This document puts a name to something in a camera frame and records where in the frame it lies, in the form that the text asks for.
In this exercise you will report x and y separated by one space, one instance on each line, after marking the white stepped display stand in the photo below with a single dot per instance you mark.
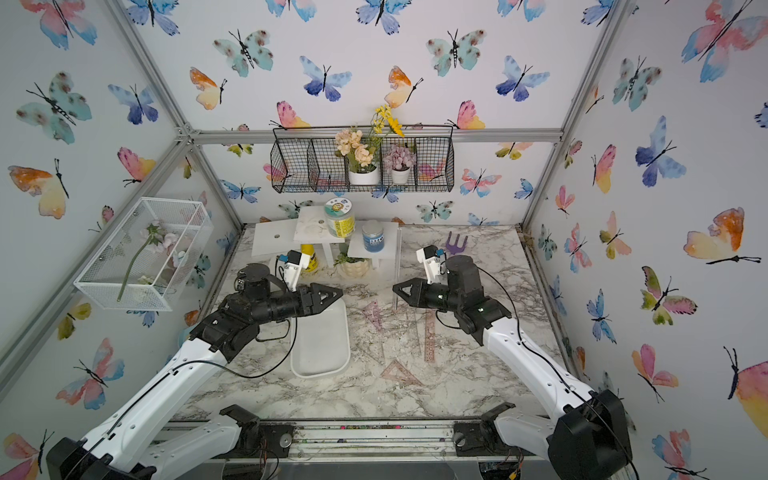
278 237

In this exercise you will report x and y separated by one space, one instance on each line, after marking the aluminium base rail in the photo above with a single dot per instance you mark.
384 441

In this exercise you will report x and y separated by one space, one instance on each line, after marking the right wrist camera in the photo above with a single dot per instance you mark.
431 258

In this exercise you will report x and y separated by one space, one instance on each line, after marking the small plant in cream pot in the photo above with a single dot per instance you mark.
352 267

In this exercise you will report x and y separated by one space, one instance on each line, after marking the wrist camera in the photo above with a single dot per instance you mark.
431 258
293 263

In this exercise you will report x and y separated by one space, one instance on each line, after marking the pink straight ruler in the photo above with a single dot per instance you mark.
429 338

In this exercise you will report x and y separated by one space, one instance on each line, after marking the clear triangle ruler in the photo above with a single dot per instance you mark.
394 348

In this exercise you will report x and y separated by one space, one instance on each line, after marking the yellow bottle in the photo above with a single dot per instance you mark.
309 250

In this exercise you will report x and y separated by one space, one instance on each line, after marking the pink artificial flower stem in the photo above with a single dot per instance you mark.
151 257

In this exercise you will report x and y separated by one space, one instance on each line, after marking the purple garden fork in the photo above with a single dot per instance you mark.
456 243

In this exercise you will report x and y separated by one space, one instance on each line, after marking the green lid jar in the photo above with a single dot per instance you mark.
339 217

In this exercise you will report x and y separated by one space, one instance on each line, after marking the white storage box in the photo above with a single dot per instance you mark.
322 345

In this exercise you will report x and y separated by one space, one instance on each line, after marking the beige flowers white pot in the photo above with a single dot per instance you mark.
361 155

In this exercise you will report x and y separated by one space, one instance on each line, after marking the yellow artificial flowers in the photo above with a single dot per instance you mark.
383 121

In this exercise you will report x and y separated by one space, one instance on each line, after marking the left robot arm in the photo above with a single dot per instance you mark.
123 446

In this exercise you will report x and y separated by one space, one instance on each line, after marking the purple flowers white pot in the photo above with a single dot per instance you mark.
399 160

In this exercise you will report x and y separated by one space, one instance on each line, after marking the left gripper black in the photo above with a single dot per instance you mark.
310 304

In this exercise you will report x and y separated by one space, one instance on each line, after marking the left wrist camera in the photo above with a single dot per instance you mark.
293 263

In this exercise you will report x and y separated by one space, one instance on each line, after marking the pink small triangle ruler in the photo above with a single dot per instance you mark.
397 372

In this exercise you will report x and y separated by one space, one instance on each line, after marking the purple triangle ruler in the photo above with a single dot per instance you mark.
373 314

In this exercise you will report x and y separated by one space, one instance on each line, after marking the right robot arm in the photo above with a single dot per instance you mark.
566 400

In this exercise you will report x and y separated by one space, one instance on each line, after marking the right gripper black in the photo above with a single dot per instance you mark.
419 294

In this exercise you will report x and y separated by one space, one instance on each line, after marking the black wire wall basket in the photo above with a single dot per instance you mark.
303 160

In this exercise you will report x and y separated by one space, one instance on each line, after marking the blue can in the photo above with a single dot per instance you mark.
373 236

